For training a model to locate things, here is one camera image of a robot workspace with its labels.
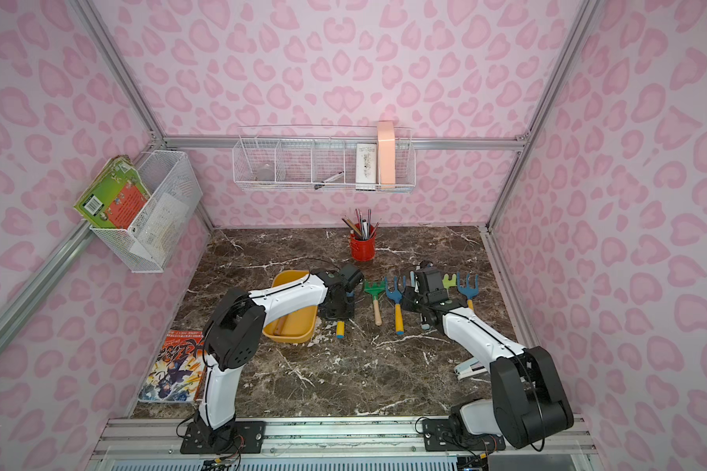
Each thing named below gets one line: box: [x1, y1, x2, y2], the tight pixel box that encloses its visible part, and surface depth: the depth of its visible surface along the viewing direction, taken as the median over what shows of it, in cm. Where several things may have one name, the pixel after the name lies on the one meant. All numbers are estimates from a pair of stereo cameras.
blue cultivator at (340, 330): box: [335, 319, 345, 340], surface depth 92 cm
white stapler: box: [453, 357, 489, 381], surface depth 84 cm
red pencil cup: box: [350, 229, 378, 262], surface depth 111 cm
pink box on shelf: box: [377, 120, 396, 189], surface depth 88 cm
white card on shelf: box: [355, 143, 378, 192], surface depth 93 cm
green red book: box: [73, 155, 152, 229], surface depth 73 cm
